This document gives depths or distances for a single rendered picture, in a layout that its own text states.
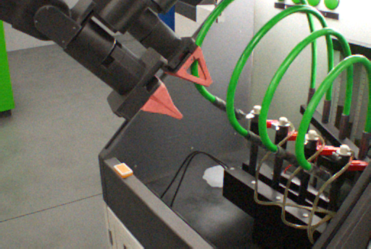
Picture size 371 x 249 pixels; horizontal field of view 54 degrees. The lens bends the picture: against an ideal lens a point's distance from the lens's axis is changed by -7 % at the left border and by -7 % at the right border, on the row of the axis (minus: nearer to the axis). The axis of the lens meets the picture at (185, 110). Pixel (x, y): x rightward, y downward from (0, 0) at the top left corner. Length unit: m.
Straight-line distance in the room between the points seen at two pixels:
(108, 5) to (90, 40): 0.05
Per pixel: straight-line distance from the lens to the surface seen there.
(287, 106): 1.22
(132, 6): 0.51
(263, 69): 1.26
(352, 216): 0.67
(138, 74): 0.53
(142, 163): 1.16
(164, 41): 0.70
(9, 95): 4.04
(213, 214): 1.06
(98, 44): 0.51
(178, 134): 1.18
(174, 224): 0.84
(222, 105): 0.81
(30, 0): 0.48
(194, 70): 0.74
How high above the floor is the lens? 1.48
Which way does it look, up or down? 22 degrees down
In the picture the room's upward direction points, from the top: straight up
